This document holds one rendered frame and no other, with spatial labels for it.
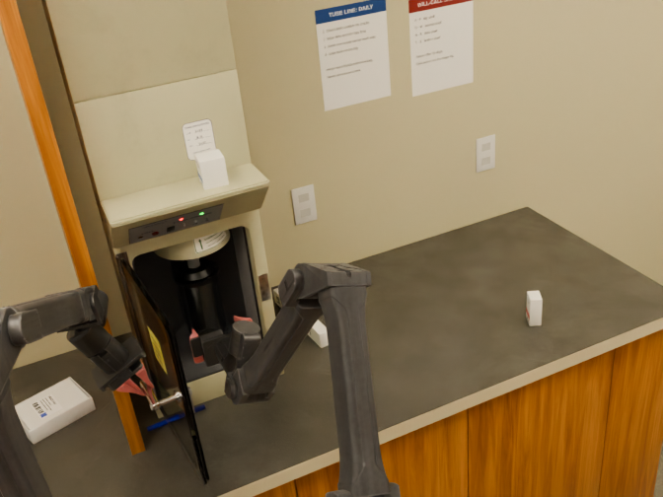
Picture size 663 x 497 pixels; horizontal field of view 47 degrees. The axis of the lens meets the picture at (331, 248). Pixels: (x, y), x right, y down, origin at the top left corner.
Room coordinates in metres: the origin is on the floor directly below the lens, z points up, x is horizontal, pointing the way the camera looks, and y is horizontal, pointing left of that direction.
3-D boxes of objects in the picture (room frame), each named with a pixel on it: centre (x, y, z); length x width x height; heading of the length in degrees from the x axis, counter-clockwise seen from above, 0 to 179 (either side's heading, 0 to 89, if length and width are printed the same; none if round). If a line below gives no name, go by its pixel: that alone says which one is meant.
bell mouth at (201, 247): (1.53, 0.32, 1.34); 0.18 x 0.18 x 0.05
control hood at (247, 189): (1.38, 0.28, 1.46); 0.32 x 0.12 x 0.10; 112
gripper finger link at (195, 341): (1.36, 0.30, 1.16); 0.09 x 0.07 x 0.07; 22
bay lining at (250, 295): (1.55, 0.34, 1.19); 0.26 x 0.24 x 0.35; 112
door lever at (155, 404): (1.15, 0.36, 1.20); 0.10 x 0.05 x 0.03; 26
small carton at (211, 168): (1.40, 0.22, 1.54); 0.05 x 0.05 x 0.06; 17
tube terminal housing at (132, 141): (1.55, 0.34, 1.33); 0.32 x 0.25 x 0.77; 112
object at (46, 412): (1.43, 0.71, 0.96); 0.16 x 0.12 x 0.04; 130
